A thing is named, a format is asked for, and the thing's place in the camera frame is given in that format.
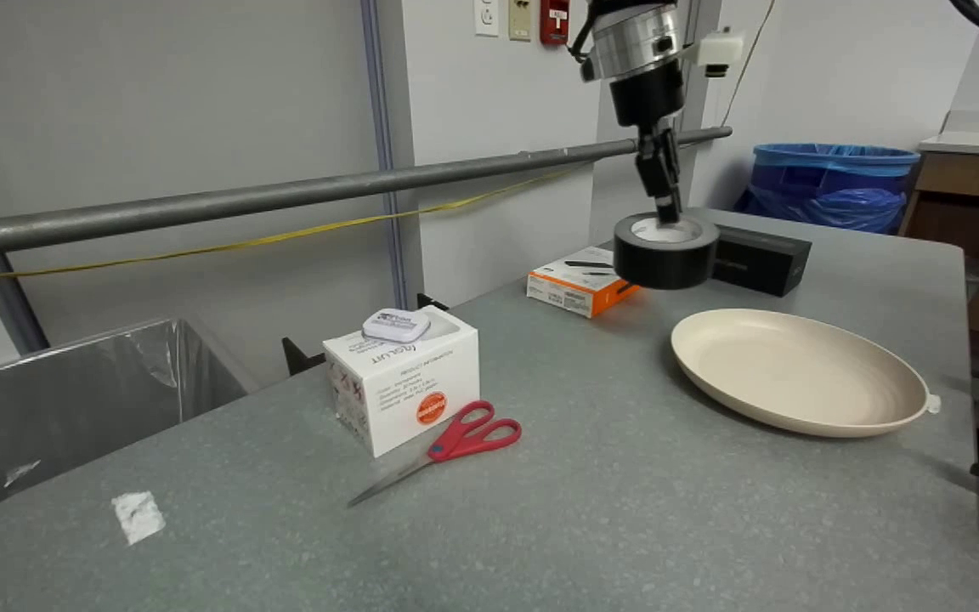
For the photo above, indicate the white small device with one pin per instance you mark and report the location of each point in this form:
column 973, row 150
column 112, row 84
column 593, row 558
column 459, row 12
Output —
column 396, row 323

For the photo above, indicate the white paper sticker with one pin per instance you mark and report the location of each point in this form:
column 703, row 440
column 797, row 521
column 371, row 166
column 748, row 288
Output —
column 139, row 518

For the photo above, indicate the red fire alarm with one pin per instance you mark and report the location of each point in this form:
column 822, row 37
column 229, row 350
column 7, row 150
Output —
column 556, row 22

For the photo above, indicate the gray vertical wall post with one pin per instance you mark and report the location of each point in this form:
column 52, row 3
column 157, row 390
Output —
column 393, row 113

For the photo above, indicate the orange white adapter box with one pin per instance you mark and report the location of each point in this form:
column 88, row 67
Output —
column 576, row 283

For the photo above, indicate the wooden desk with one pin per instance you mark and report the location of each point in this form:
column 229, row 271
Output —
column 969, row 207

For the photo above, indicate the cream round plate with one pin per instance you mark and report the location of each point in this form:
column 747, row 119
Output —
column 797, row 368

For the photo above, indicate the black rectangular product box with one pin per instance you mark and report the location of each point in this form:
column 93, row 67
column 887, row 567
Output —
column 756, row 261

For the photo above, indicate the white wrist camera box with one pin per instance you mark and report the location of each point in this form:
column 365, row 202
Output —
column 720, row 54

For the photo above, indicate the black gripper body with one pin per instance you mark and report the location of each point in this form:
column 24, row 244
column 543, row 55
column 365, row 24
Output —
column 644, row 100

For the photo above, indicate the blue lined trash bin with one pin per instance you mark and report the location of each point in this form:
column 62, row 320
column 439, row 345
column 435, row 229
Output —
column 831, row 187

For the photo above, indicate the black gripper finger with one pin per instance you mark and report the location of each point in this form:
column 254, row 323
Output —
column 650, row 170
column 672, row 187

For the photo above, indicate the black duct tape roll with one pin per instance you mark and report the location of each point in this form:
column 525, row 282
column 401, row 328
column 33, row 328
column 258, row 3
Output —
column 661, row 263

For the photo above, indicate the beige wall plate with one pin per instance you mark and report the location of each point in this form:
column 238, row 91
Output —
column 523, row 17

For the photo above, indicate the gray metal rail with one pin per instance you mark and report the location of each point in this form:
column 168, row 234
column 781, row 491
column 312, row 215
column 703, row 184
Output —
column 229, row 202

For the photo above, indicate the white cardboard cube box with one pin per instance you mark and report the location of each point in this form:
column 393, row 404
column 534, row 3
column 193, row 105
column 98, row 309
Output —
column 401, row 391

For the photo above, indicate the white light switch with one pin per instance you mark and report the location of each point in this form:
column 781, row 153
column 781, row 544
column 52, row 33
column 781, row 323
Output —
column 488, row 16

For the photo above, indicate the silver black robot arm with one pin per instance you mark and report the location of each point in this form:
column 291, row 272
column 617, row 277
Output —
column 631, row 37

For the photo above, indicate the gray bin with liner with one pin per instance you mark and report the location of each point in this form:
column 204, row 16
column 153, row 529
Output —
column 71, row 397

